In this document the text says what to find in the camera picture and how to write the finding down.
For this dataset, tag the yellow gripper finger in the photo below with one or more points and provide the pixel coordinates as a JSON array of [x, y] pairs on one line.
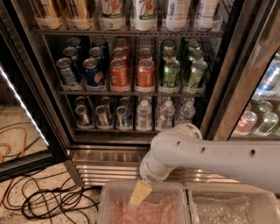
[[141, 191]]

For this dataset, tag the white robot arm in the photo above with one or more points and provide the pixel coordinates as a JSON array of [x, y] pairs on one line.
[[256, 163]]

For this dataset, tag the steel fridge base grille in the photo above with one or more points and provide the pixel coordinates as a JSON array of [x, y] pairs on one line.
[[97, 167]]

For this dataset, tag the front right redbull can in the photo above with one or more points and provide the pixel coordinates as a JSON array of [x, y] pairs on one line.
[[123, 119]]

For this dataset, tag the front middle redbull can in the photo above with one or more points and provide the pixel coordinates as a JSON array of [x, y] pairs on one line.
[[102, 114]]

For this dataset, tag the front right orange can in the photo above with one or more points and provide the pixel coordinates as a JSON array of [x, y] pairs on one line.
[[145, 73]]

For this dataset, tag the front left orange can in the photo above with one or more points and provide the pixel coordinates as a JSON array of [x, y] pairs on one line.
[[119, 73]]

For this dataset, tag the open fridge door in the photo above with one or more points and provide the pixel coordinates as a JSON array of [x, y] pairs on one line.
[[23, 124]]

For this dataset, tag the orange can behind glass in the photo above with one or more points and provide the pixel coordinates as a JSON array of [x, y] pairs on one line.
[[246, 123]]

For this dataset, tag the front left green can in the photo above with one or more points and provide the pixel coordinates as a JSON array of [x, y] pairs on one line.
[[171, 73]]

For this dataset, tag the front blue pepsi can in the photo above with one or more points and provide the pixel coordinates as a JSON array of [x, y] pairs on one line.
[[93, 72]]

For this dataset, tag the closed glass fridge door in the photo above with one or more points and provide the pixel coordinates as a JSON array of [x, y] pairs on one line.
[[251, 39]]

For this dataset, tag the front right green can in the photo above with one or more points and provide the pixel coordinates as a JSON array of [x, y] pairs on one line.
[[198, 70]]

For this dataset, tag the green can behind glass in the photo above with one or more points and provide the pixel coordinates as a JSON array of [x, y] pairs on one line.
[[266, 124]]

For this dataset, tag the front silver pepsi can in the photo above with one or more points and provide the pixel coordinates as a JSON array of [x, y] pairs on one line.
[[67, 71]]

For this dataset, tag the redbull can behind glass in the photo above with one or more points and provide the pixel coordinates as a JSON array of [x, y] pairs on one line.
[[270, 79]]

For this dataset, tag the left clear plastic bin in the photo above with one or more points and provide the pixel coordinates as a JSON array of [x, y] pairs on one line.
[[166, 204]]

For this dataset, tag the clear plastic bin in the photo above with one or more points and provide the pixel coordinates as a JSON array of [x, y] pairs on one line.
[[166, 204], [232, 204]]

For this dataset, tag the right clear plastic bin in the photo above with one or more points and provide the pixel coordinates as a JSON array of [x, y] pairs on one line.
[[232, 204]]

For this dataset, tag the left water bottle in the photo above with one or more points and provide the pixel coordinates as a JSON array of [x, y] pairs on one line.
[[143, 116]]

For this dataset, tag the water bottle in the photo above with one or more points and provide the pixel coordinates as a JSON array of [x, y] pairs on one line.
[[143, 116], [186, 113], [165, 116]]

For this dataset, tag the middle water bottle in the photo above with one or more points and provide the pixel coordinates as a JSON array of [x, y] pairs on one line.
[[165, 116]]

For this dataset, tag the right water bottle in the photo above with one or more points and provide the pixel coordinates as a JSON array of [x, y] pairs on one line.
[[186, 113]]

